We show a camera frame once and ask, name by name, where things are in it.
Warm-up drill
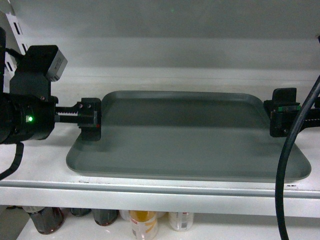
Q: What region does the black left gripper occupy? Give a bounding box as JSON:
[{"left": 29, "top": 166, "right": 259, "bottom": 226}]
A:
[{"left": 9, "top": 71, "right": 102, "bottom": 142}]

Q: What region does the thick black cable right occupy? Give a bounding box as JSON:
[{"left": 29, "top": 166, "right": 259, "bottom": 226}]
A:
[{"left": 274, "top": 74, "right": 320, "bottom": 240}]

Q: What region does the yellow juice bottle front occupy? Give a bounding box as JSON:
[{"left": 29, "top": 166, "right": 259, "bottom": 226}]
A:
[{"left": 129, "top": 210, "right": 158, "bottom": 240}]

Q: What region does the black flat cable left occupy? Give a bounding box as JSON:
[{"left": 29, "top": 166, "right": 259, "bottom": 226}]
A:
[{"left": 0, "top": 141, "right": 25, "bottom": 181}]

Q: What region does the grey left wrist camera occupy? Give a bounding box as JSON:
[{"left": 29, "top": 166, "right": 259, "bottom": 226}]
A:
[{"left": 17, "top": 45, "right": 68, "bottom": 82}]

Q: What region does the pale yellow juice bottle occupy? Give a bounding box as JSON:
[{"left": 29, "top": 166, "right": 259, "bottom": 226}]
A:
[{"left": 168, "top": 212, "right": 195, "bottom": 232}]

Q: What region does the white upper store shelf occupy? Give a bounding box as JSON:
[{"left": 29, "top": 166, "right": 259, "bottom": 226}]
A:
[{"left": 0, "top": 67, "right": 320, "bottom": 216}]

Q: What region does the white slotted shelf upright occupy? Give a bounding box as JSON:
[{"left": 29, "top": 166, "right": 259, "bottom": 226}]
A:
[{"left": 0, "top": 0, "right": 29, "bottom": 76}]

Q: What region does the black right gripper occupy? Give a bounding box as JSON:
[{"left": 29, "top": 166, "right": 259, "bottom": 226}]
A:
[{"left": 263, "top": 87, "right": 320, "bottom": 137}]

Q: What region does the grey rectangular serving tray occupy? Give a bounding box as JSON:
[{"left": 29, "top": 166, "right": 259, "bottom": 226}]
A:
[{"left": 65, "top": 90, "right": 312, "bottom": 183}]

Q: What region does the dark tea bottle middle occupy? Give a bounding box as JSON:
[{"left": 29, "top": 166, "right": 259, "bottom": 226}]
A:
[{"left": 92, "top": 209, "right": 119, "bottom": 226}]

